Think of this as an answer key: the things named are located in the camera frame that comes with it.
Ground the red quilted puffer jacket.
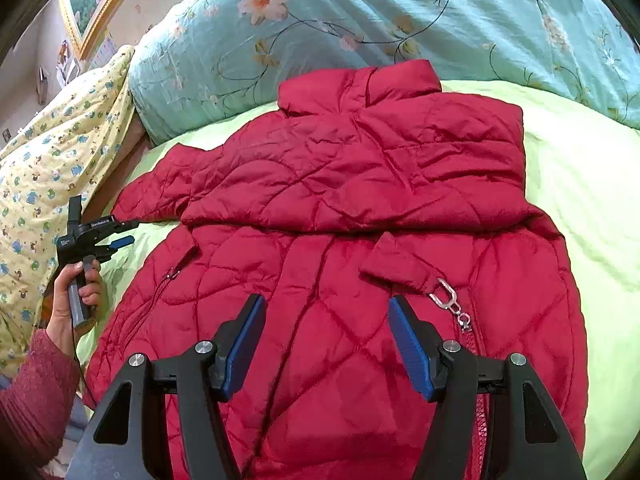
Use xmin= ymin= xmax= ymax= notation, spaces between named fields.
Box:
xmin=83 ymin=58 xmax=589 ymax=480

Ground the maroon sleeved left forearm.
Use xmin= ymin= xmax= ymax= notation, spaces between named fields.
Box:
xmin=1 ymin=330 xmax=79 ymax=479

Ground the person's left hand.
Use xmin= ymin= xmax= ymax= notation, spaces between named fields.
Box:
xmin=46 ymin=260 xmax=105 ymax=358

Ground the yellow patterned blanket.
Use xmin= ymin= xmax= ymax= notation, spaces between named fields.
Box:
xmin=1 ymin=46 xmax=142 ymax=378

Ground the teal floral quilt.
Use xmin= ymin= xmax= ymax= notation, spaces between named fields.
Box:
xmin=129 ymin=0 xmax=639 ymax=144

